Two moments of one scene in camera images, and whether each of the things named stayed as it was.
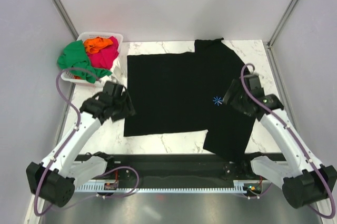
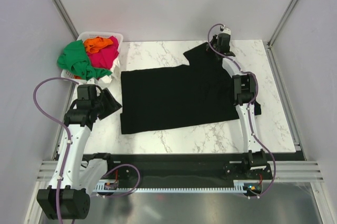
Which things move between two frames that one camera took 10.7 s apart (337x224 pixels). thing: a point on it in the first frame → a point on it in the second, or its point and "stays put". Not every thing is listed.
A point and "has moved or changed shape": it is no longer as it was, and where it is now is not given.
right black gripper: (235, 88) → (214, 39)
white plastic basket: (69, 76) stays put
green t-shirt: (75, 54) stays put
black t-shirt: (182, 92) has moved or changed shape
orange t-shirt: (94, 44) stays put
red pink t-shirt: (104, 58) stays put
